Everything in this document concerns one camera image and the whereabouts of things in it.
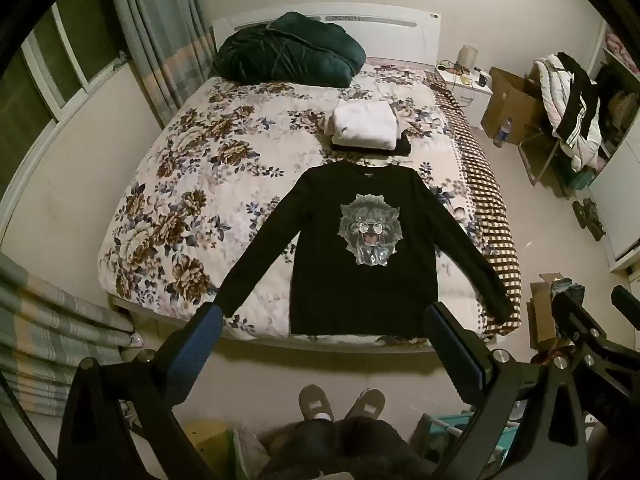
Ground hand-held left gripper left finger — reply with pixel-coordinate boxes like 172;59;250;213
56;304;224;480

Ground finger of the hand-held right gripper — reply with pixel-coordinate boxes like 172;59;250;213
551;291;621;356
611;285;640;313

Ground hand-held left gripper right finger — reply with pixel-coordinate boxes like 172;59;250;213
423;302;588;480

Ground black lion print long-sleeve shirt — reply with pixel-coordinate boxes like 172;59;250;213
216;160;513;338

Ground small cardboard box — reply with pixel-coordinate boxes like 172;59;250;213
527;272;586;351

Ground dark green slipper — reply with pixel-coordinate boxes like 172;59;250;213
586;199;607;242
572;199;596;228

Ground teal plastic basket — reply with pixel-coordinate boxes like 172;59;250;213
410;412;521;480

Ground white wardrobe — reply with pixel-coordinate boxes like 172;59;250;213
587;45;640;273

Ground person's right grey slipper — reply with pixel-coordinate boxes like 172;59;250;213
345;388;386;421

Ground person's grey slipper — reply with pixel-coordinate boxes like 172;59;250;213
299;385;335;423
345;388;386;421

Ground yellow green box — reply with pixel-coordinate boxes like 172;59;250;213
185;420;236;480

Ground person's left grey slipper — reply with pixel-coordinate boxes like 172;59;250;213
299;385;335;423

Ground person's dark trouser legs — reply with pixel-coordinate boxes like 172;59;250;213
260;417;441;480

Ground striped green curtain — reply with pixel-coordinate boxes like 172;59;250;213
0;252;136;411
102;0;218;128

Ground metal folding chair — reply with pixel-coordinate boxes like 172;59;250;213
517;125;566;186

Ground floral bed quilt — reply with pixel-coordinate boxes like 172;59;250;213
98;62;501;346

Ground folded black garment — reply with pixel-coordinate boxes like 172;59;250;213
330;137;412;157

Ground plastic water bottle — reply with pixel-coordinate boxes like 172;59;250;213
494;117;514;148

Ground large cardboard box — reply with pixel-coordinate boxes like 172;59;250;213
481;66;543;146

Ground folded white garment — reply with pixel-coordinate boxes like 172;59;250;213
330;100;399;150

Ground white nightstand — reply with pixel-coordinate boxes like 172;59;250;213
436;62;493;128

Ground pink cloth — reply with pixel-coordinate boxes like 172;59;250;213
605;32;640;68

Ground dark green duvet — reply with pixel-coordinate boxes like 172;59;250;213
212;11;367;88

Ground white framed window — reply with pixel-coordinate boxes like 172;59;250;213
0;0;133;201

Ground white bed headboard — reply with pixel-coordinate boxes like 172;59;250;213
211;2;442;68

